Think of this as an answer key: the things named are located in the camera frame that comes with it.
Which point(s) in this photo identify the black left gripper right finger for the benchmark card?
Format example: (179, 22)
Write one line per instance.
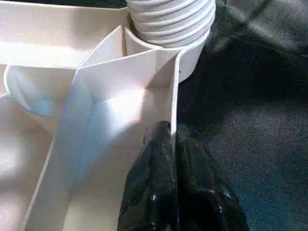
(204, 195)

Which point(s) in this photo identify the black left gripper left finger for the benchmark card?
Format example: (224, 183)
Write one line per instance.
(151, 192)

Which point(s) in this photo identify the white plastic table top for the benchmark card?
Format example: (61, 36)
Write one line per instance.
(57, 120)

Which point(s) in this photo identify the white plastic table leg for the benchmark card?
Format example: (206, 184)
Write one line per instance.
(171, 21)

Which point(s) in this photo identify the black mat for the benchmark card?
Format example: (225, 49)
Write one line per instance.
(255, 134)

